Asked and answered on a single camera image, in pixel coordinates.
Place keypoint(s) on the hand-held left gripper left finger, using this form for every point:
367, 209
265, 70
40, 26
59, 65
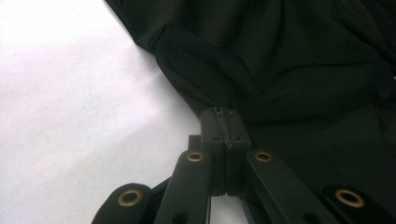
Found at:
214, 140

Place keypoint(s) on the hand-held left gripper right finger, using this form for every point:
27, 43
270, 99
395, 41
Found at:
236, 155

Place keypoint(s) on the black pants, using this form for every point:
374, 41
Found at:
280, 62

